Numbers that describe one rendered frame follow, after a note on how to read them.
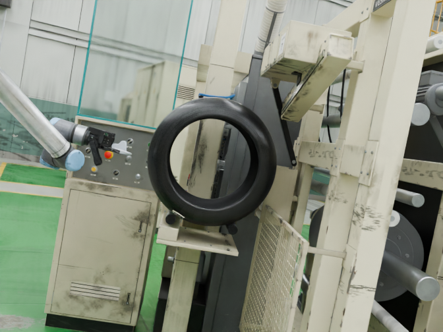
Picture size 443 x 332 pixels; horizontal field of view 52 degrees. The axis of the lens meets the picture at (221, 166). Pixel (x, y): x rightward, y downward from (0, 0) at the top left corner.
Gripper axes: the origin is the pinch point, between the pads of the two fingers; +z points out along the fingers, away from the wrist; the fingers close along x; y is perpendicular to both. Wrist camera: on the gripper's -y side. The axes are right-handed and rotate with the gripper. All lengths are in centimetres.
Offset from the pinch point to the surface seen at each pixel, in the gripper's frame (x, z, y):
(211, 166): 27.8, 39.7, 4.2
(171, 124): -11.7, 14.9, 18.9
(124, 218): 61, 2, -42
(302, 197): 22, 89, 3
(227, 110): -12.0, 36.1, 31.5
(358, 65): -35, 78, 62
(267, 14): 68, 47, 99
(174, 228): -9.1, 29.5, -24.7
